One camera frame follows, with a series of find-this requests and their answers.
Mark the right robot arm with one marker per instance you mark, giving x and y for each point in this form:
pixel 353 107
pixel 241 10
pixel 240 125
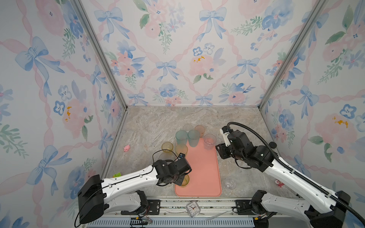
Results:
pixel 318 206

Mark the small white clock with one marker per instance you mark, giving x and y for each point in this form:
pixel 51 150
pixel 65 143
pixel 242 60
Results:
pixel 193 209

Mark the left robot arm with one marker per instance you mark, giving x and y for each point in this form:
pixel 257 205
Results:
pixel 123 194

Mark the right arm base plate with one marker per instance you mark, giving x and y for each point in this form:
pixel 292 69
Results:
pixel 251 207

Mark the small clear glass front right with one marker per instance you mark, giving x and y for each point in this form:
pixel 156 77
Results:
pixel 230 184

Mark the clear textured cup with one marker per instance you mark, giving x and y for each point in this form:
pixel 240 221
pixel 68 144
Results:
pixel 209 141

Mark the pink toy pig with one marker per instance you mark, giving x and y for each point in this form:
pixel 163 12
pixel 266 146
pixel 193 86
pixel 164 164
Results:
pixel 126 148

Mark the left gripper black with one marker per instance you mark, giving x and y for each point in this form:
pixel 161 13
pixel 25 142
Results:
pixel 180 180

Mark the tall teal textured cup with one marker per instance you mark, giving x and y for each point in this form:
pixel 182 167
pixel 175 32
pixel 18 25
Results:
pixel 181 137

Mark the clear plastic stick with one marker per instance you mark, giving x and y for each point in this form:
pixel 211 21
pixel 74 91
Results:
pixel 217 215

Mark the green toy car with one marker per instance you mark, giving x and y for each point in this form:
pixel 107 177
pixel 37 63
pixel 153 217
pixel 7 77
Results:
pixel 116 175

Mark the yellow glass cup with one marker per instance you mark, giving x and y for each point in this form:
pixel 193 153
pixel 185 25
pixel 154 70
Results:
pixel 167 147

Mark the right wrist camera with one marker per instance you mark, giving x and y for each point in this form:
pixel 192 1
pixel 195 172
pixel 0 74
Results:
pixel 225 131

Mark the orange textured cup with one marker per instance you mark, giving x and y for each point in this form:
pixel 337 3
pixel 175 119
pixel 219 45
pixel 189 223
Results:
pixel 201 130

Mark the jar with black lid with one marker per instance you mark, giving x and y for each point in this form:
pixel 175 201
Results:
pixel 273 145

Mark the pink plastic tray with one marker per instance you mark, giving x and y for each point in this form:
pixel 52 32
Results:
pixel 204 179

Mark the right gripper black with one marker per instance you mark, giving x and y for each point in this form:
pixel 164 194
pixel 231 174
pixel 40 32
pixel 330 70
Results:
pixel 221 151

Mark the yellow-green textured cup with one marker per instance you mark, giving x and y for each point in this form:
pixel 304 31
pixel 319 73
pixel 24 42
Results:
pixel 181 149

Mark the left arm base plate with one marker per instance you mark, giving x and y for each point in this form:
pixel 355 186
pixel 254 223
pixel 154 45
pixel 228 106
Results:
pixel 152 207

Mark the red pink toy figure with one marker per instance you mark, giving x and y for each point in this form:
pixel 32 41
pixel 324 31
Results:
pixel 279 183

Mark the green glass cup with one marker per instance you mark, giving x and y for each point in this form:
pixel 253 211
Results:
pixel 185 180

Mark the small clear glass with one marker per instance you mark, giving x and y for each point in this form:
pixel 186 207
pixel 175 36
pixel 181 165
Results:
pixel 230 184
pixel 187 127

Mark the small clear glass back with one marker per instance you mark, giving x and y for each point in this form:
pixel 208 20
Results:
pixel 187 127

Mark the aluminium rail frame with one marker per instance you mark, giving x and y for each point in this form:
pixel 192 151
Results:
pixel 170 212

